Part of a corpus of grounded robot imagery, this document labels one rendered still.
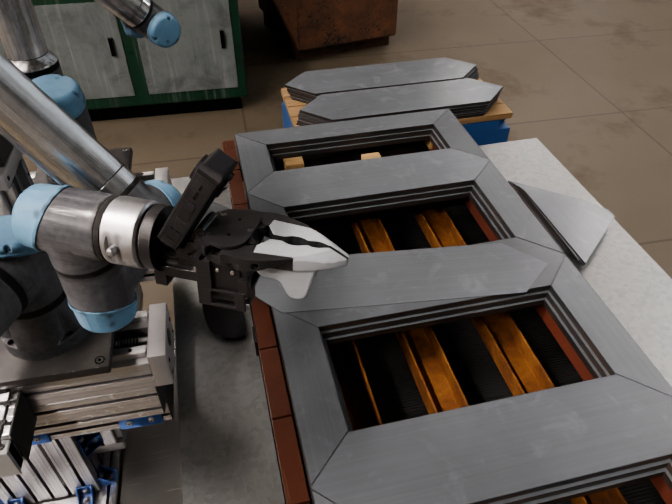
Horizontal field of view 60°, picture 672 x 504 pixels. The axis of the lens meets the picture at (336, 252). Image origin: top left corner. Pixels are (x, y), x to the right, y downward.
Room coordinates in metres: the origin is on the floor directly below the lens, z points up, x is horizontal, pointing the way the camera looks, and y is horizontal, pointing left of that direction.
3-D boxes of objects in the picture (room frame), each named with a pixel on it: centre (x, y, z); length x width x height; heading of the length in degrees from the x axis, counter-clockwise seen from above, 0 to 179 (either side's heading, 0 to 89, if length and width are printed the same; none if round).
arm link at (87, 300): (0.53, 0.29, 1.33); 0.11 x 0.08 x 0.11; 166
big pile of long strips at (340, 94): (2.06, -0.22, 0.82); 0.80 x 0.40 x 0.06; 104
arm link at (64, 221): (0.51, 0.29, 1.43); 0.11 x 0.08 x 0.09; 76
